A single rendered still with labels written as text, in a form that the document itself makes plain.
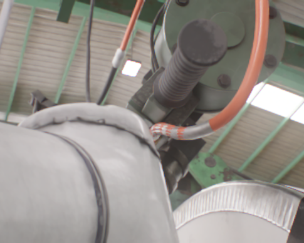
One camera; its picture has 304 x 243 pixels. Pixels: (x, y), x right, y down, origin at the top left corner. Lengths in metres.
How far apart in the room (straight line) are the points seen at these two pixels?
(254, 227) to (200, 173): 1.19
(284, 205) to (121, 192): 0.39
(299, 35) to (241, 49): 3.63
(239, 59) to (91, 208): 0.40
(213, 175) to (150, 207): 1.59
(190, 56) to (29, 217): 0.25
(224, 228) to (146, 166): 0.48
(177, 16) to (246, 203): 0.27
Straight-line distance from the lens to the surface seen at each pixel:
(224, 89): 0.58
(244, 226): 0.71
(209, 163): 1.89
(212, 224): 0.80
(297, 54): 4.03
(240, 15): 0.62
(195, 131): 0.51
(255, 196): 0.69
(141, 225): 0.27
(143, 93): 0.58
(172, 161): 0.70
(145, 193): 0.28
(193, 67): 0.44
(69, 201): 0.22
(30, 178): 0.21
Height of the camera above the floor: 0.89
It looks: 40 degrees up
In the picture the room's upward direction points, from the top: straight up
